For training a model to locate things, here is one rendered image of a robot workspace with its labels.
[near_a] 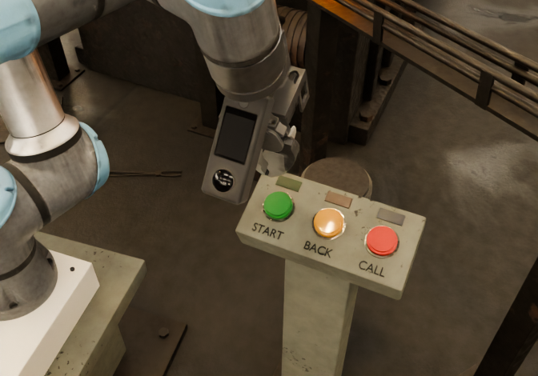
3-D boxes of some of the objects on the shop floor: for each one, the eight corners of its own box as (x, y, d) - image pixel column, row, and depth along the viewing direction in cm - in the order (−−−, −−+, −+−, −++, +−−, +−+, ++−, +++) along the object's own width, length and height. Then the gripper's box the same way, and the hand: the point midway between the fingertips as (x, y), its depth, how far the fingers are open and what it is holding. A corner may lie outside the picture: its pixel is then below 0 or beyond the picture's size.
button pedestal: (271, 354, 132) (272, 153, 88) (375, 398, 125) (432, 202, 81) (239, 419, 121) (222, 229, 77) (350, 470, 114) (400, 293, 70)
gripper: (310, 33, 57) (323, 141, 76) (226, 14, 60) (258, 123, 78) (277, 105, 54) (299, 198, 73) (190, 82, 56) (234, 178, 75)
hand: (269, 174), depth 73 cm, fingers closed
